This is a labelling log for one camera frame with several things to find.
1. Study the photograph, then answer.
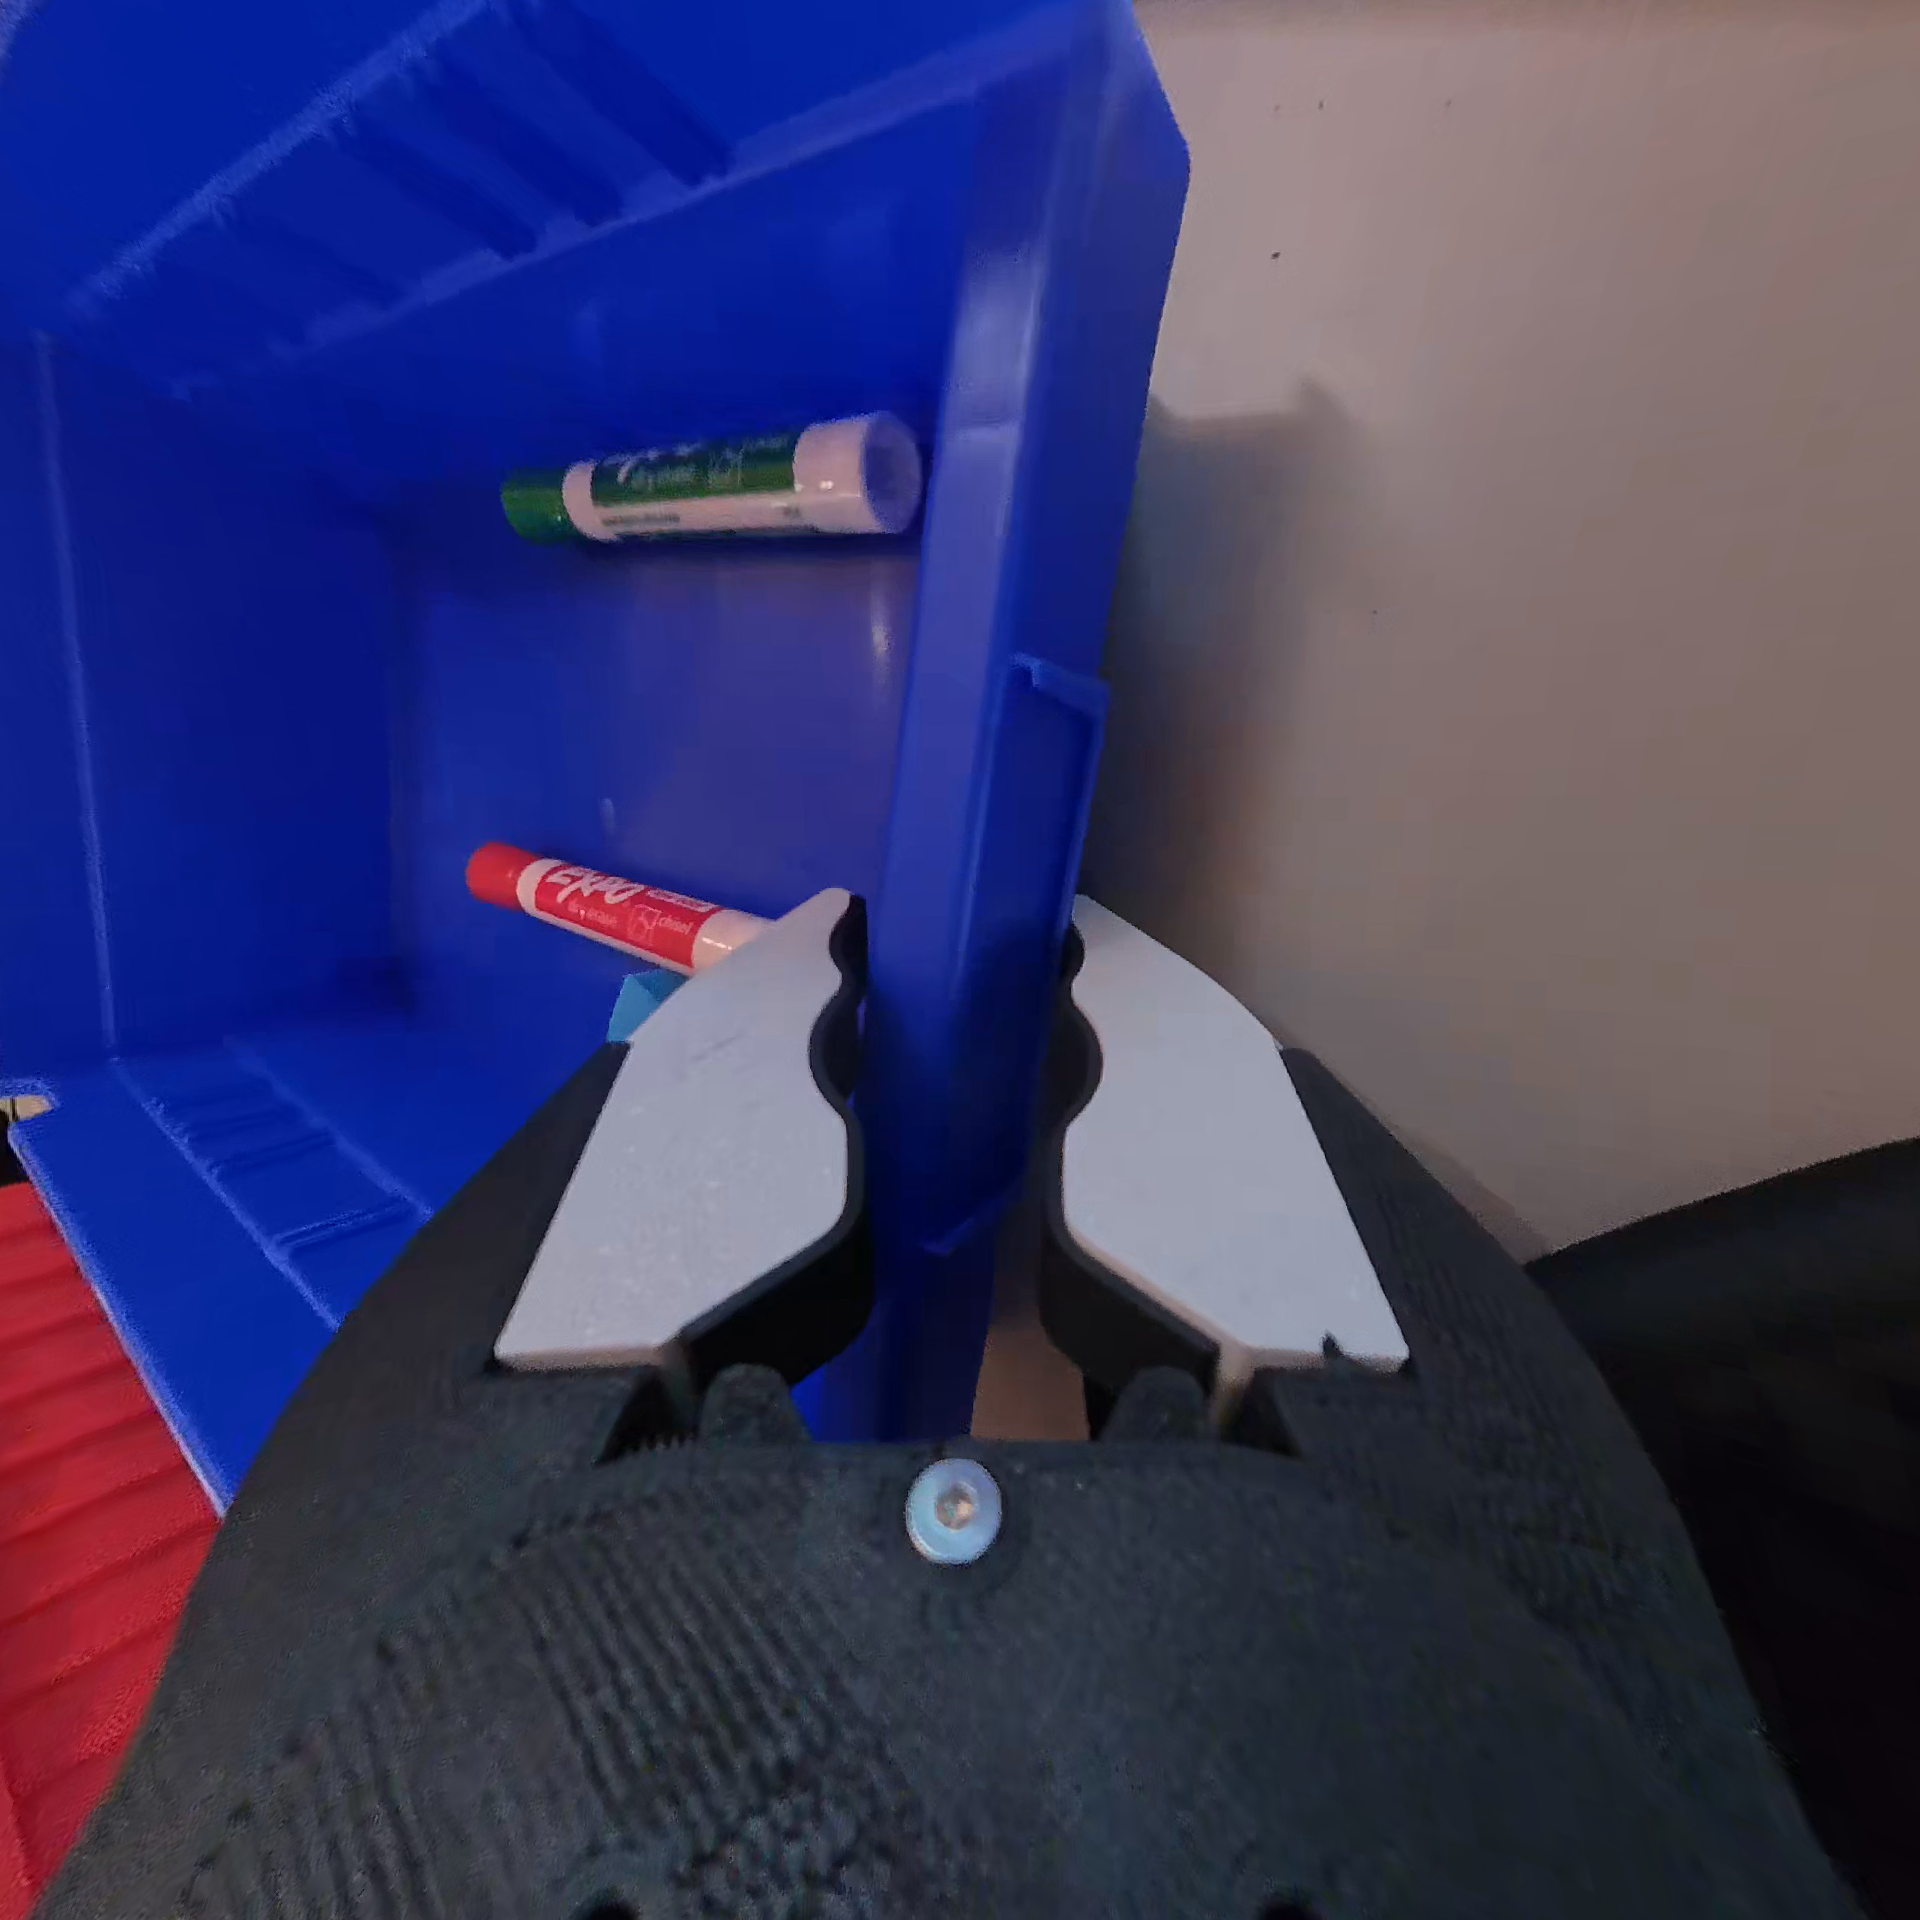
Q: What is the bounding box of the green dry-erase marker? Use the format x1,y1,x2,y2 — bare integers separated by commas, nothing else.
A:
562,411,927,544

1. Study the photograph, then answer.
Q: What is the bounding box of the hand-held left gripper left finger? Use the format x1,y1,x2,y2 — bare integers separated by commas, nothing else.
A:
491,892,877,1384

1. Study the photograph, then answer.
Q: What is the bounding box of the red dry-erase marker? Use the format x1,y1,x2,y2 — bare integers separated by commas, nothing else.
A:
527,852,778,976

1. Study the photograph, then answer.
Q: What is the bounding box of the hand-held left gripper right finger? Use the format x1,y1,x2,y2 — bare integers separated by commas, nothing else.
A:
1039,896,1413,1391

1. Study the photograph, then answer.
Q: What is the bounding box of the blue plastic bin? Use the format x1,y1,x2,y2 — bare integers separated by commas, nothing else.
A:
0,0,1197,1512

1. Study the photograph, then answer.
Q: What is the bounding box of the red plastic bin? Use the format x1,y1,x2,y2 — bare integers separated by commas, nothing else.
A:
0,1178,226,1906

